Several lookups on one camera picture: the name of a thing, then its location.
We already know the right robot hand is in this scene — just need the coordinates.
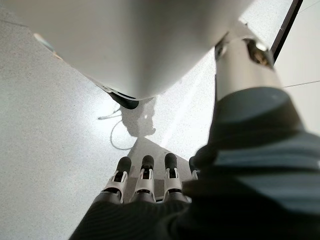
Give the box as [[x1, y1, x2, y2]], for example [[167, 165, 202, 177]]
[[68, 21, 320, 240]]

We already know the white kitchen cabinet front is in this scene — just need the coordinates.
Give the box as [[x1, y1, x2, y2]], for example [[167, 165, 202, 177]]
[[271, 0, 320, 136]]

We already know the black robot right foot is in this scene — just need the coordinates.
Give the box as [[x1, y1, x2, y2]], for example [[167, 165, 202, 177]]
[[108, 91, 140, 110]]

